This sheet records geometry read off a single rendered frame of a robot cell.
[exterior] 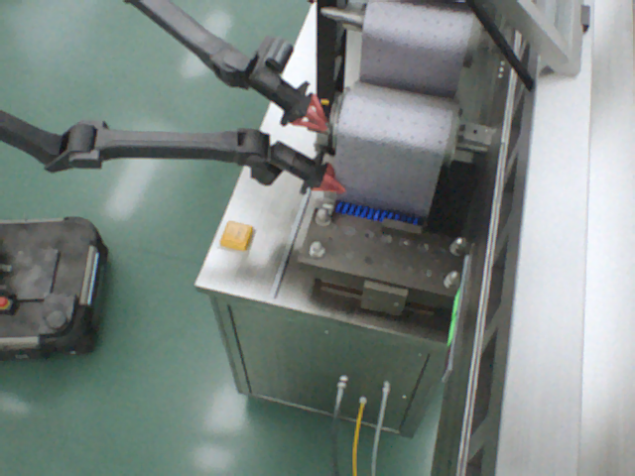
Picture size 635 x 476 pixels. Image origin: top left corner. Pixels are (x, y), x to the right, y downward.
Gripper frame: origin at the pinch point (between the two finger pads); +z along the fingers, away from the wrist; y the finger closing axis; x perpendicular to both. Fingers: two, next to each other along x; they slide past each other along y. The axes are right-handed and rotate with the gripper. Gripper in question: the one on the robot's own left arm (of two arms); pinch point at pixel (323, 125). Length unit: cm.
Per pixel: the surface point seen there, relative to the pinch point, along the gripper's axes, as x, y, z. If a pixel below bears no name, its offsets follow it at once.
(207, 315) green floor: -125, 1, 41
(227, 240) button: -36.8, 17.7, 2.6
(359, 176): -0.5, 5.7, 13.3
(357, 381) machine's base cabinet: -44, 32, 59
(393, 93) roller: 8.9, -13.2, 10.5
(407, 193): 4.5, 5.9, 24.2
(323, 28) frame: -1.4, -28.1, -7.4
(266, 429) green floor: -102, 39, 68
